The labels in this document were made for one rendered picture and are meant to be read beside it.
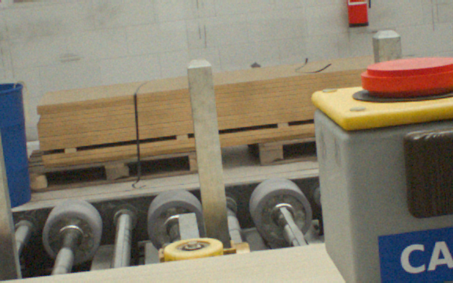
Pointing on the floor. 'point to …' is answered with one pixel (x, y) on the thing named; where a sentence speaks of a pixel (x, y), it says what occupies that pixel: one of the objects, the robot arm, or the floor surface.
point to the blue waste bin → (20, 185)
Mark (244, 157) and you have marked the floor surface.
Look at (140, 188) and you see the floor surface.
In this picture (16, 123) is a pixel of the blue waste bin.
